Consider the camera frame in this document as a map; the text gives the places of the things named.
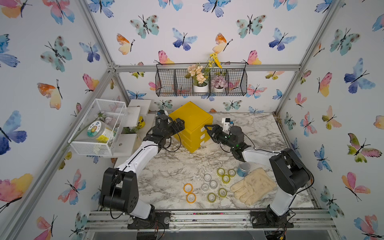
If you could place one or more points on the orange tape roll upper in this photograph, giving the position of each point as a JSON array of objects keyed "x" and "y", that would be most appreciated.
[{"x": 188, "y": 188}]

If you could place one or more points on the yellow drawer cabinet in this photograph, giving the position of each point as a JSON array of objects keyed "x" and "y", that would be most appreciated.
[{"x": 195, "y": 134}]

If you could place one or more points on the white pot peach flowers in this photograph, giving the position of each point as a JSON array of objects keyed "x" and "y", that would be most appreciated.
[{"x": 197, "y": 74}]

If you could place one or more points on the aluminium front rail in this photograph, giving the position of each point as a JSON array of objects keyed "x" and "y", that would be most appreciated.
[{"x": 209, "y": 220}]

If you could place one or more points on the clear tape roll right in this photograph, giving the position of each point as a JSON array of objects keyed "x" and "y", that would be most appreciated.
[{"x": 213, "y": 184}]

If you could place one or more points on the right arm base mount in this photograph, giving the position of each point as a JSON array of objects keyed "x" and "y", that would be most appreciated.
[{"x": 267, "y": 219}]

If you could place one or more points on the clear mesh box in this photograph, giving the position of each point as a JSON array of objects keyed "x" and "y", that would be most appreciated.
[{"x": 110, "y": 112}]

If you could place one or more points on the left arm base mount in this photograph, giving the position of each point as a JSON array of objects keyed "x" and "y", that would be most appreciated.
[{"x": 156, "y": 220}]

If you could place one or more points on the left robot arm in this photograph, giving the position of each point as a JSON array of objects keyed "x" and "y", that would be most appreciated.
[{"x": 120, "y": 191}]

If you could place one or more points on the clear tape roll left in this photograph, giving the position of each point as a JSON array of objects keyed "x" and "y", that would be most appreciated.
[{"x": 205, "y": 188}]

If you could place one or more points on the orange tape roll lower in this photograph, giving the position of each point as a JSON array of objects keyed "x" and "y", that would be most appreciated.
[{"x": 191, "y": 198}]

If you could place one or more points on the orange tape roll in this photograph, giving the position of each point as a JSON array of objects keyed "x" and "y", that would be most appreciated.
[
  {"x": 188, "y": 188},
  {"x": 191, "y": 198}
]

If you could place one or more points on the black wire wall basket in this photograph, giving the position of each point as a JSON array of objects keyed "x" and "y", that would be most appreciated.
[{"x": 210, "y": 80}]

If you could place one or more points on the round jar colourful lid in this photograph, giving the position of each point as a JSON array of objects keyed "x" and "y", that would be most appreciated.
[{"x": 100, "y": 132}]

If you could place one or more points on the white pot purple flowers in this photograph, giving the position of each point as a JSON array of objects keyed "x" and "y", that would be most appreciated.
[{"x": 219, "y": 84}]

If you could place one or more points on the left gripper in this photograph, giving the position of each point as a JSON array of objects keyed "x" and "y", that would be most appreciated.
[{"x": 181, "y": 126}]

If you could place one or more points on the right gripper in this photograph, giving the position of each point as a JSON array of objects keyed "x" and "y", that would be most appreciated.
[{"x": 218, "y": 130}]

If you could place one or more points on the cream work glove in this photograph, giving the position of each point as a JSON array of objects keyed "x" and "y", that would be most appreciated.
[{"x": 253, "y": 187}]

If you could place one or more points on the white pot green plant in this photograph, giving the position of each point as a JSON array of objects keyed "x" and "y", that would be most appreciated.
[{"x": 130, "y": 130}]

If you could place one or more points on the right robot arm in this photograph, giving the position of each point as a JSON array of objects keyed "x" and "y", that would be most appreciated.
[{"x": 290, "y": 172}]

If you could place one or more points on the yellow toy figure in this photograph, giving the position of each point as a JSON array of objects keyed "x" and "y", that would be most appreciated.
[{"x": 141, "y": 123}]

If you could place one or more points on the clear tape roll top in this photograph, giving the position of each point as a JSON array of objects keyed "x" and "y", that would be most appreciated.
[{"x": 207, "y": 177}]

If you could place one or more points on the clear tape roll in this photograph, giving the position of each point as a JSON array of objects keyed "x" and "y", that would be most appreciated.
[
  {"x": 207, "y": 177},
  {"x": 205, "y": 188},
  {"x": 213, "y": 184}
]

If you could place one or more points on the yellow-green tape roll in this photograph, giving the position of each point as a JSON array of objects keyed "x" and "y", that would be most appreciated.
[
  {"x": 226, "y": 179},
  {"x": 222, "y": 192},
  {"x": 232, "y": 173},
  {"x": 211, "y": 197},
  {"x": 221, "y": 172}
]

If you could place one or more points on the white stepped shelf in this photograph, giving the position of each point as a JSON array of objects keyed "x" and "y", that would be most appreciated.
[{"x": 137, "y": 121}]

